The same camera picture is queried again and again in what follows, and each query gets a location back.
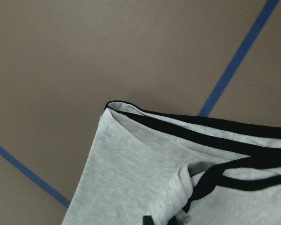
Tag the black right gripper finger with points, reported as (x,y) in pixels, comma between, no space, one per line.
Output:
(147,220)

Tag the grey cartoon print t-shirt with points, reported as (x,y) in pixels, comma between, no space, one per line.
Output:
(178,169)

